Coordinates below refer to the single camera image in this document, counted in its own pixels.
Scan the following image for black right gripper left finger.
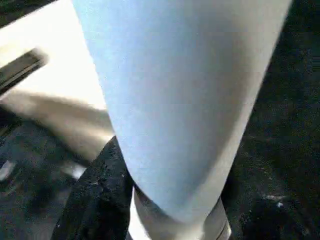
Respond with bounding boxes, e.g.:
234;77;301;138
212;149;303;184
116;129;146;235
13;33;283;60
53;135;136;240

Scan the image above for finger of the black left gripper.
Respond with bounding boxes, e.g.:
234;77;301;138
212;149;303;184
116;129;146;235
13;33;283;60
0;48;50;94

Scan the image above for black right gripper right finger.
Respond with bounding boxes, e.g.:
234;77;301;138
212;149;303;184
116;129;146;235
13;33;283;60
221;159;320;240

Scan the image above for white plastic table top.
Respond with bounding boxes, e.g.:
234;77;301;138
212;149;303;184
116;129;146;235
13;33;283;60
0;0;116;166

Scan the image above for white plastic table leg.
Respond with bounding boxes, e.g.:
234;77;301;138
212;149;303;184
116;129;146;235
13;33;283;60
71;0;294;240

